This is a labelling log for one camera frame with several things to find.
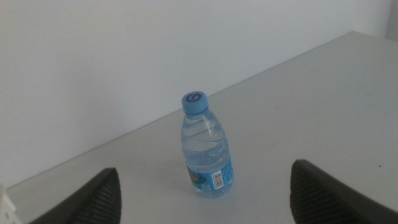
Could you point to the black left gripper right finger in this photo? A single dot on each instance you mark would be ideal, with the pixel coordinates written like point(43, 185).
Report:
point(323, 199)

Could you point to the clear water bottle blue cap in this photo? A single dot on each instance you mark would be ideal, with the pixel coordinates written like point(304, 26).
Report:
point(205, 155)

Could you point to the white perforated plastic basket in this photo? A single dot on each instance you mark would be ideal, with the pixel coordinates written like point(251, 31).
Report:
point(6, 208)

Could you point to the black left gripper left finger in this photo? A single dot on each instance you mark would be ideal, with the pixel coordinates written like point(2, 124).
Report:
point(93, 202)

